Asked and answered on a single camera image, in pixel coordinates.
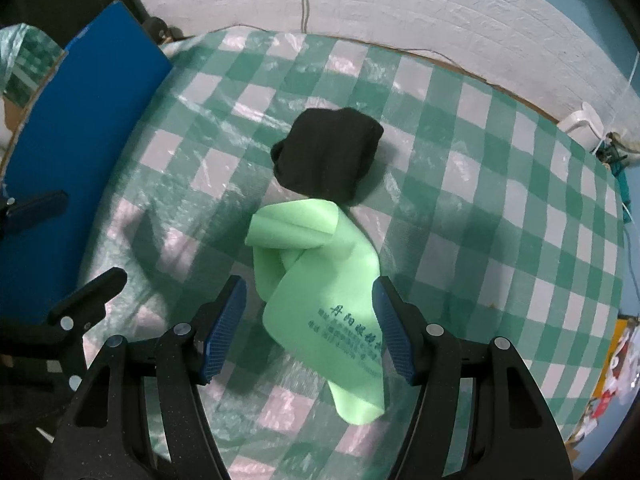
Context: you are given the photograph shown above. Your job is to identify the green checkered plastic bag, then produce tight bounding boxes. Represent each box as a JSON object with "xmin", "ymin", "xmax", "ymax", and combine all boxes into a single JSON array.
[{"xmin": 0, "ymin": 22, "xmax": 66, "ymax": 108}]

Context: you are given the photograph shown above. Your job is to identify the green checkered tablecloth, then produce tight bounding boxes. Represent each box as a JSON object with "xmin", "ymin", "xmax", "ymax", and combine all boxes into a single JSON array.
[{"xmin": 80, "ymin": 27, "xmax": 626, "ymax": 480}]

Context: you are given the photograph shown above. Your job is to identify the black knitted cloth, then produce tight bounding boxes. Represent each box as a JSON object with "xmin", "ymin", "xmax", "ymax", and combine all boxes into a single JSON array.
[{"xmin": 270, "ymin": 107, "xmax": 385, "ymax": 206}]

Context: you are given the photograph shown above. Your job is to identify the light green microfibre cloth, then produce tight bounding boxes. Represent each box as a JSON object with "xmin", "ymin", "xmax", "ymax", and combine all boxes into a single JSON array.
[{"xmin": 245, "ymin": 199, "xmax": 387, "ymax": 426}]

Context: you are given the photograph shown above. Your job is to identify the white electric kettle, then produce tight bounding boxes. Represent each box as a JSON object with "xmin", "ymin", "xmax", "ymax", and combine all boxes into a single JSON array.
[{"xmin": 556, "ymin": 102, "xmax": 603, "ymax": 153}]

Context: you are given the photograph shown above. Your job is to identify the teal cable bundle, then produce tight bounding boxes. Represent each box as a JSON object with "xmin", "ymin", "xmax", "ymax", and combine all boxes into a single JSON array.
[{"xmin": 599, "ymin": 132, "xmax": 633, "ymax": 223}]

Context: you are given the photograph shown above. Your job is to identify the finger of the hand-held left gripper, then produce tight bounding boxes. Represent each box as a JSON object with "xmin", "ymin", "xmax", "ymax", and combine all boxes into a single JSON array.
[
  {"xmin": 46, "ymin": 267, "xmax": 128, "ymax": 342},
  {"xmin": 0, "ymin": 190, "xmax": 69, "ymax": 237}
]

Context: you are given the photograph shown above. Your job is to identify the white charger cable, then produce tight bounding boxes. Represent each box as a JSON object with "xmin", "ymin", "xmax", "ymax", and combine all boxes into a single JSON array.
[{"xmin": 291, "ymin": 0, "xmax": 313, "ymax": 33}]

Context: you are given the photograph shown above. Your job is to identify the colourful packages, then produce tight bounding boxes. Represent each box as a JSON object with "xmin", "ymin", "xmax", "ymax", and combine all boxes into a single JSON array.
[{"xmin": 565, "ymin": 315, "xmax": 640, "ymax": 446}]

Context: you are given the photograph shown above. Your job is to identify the blue cardboard box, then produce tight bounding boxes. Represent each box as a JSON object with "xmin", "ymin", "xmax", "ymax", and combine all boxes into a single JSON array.
[{"xmin": 0, "ymin": 0, "xmax": 173, "ymax": 321}]

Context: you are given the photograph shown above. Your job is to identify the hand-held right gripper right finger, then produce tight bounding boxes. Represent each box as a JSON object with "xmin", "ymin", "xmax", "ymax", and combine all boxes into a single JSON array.
[{"xmin": 372, "ymin": 275, "xmax": 573, "ymax": 480}]

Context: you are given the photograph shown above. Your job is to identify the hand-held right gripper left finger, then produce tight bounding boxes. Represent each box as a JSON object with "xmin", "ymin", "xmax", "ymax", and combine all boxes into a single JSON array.
[{"xmin": 59, "ymin": 275, "xmax": 248, "ymax": 480}]

